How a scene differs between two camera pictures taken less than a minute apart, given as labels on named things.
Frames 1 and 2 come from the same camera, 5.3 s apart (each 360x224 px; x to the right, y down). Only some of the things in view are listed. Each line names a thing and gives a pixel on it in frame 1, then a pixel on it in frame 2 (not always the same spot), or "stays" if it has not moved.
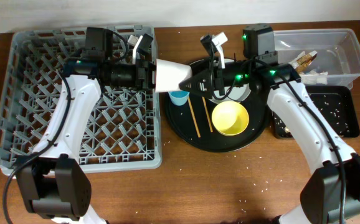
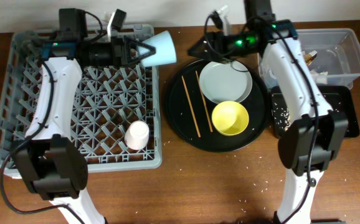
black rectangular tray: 336,102 stays
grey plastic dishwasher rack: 127,134 stays
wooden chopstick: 194,117 stays
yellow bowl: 230,118 stays
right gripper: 207,76 -> 212,38
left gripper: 144,69 -> 126,42
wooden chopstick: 207,114 stays
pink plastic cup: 169,75 -> 137,135
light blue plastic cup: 179,98 -> 165,49
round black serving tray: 192,122 stays
